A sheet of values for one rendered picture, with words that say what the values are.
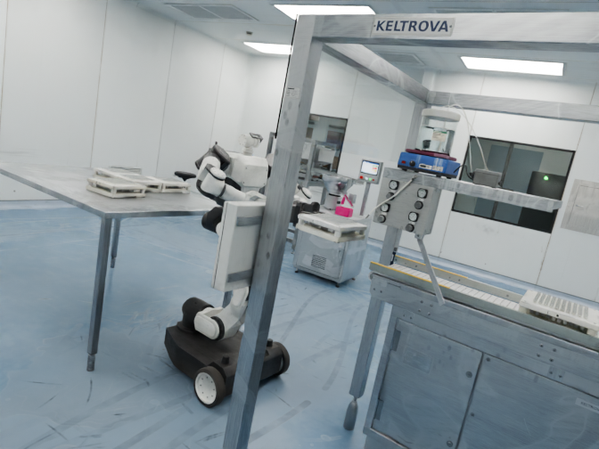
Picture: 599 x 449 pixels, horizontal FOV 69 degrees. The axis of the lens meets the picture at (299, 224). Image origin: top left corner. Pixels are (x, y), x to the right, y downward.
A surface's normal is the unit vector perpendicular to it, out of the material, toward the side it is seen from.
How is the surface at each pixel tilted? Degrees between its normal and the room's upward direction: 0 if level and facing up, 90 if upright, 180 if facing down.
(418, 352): 90
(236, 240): 90
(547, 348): 90
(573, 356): 90
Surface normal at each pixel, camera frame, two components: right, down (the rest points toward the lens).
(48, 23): 0.85, 0.25
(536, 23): -0.56, 0.04
